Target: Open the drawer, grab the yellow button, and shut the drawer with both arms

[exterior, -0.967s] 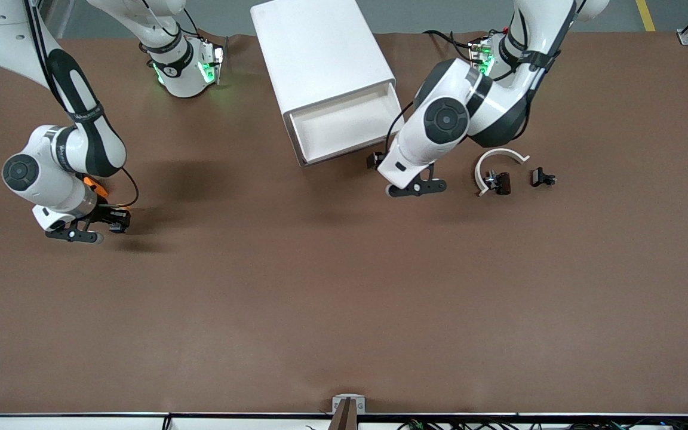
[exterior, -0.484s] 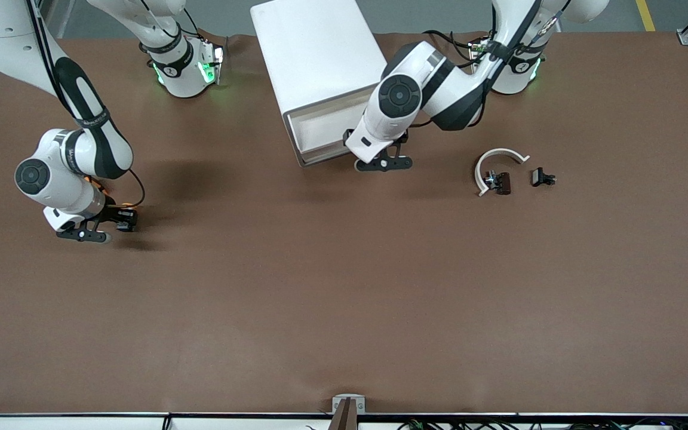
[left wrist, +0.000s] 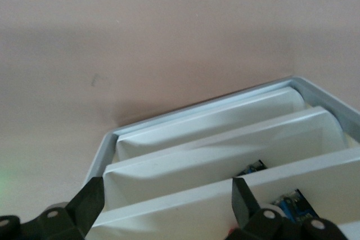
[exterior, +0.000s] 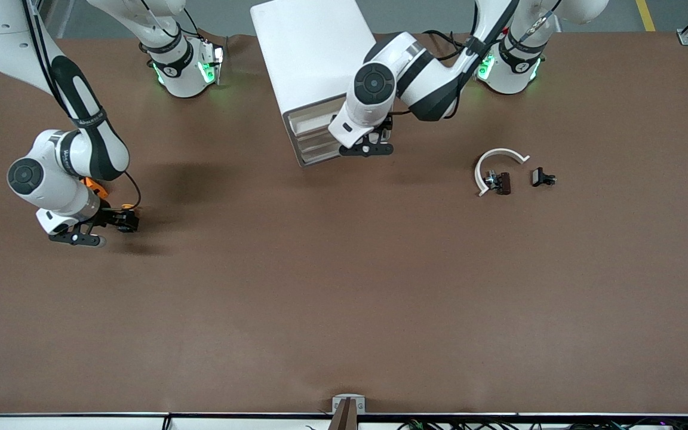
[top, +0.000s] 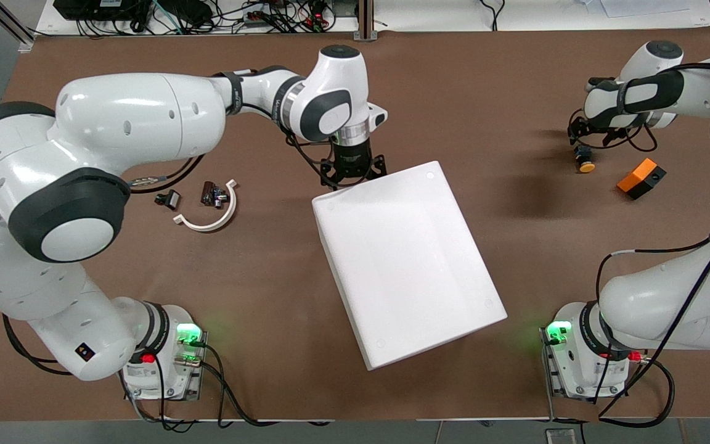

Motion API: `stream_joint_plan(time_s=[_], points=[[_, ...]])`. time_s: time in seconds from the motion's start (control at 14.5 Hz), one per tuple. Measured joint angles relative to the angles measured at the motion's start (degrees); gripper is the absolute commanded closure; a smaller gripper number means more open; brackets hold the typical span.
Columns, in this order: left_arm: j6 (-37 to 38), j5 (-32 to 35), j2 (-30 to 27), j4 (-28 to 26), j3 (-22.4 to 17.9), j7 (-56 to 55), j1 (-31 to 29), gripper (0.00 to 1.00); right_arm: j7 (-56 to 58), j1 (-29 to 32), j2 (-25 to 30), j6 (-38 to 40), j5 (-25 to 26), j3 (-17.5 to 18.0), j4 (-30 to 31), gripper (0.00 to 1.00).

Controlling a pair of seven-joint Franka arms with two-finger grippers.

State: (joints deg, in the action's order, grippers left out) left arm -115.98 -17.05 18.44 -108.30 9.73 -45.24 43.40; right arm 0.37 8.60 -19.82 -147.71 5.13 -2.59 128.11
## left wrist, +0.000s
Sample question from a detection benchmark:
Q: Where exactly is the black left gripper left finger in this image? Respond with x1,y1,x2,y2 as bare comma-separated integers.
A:
0,176,105,240

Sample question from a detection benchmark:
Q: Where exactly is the blue circuit board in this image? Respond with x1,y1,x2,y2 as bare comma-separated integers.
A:
236,159,268,178
269,188,321,224

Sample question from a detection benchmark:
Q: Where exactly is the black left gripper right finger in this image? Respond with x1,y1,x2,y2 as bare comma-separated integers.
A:
224,177,348,240

